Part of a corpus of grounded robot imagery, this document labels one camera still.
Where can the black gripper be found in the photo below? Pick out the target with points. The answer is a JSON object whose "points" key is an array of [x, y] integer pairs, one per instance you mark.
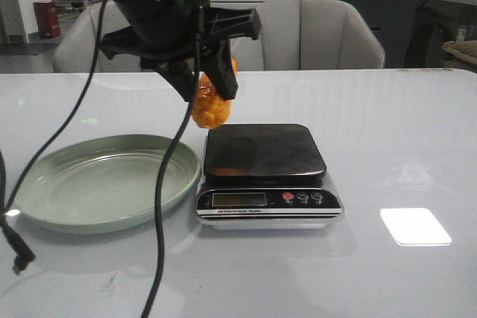
{"points": [[162, 31]]}

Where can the orange corn cob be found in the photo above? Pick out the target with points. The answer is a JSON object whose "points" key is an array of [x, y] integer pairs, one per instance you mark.
{"points": [[210, 109]]}

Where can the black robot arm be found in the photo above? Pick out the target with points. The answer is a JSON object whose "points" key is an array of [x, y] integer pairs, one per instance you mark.
{"points": [[177, 37]]}

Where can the right grey upholstered chair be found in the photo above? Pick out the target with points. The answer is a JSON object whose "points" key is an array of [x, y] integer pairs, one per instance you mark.
{"points": [[309, 35]]}

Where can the black silver kitchen scale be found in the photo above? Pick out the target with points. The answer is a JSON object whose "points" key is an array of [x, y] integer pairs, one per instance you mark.
{"points": [[265, 176]]}

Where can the light green plate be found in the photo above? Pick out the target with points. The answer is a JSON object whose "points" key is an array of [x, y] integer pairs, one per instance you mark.
{"points": [[94, 187]]}

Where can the red trash bin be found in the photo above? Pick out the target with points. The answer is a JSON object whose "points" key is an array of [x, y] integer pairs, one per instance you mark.
{"points": [[47, 19]]}

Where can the dark appliance at right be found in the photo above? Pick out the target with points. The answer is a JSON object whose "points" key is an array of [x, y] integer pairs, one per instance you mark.
{"points": [[436, 22]]}

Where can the beige cushion at right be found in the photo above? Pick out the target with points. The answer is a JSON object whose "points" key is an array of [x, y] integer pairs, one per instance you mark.
{"points": [[460, 55]]}

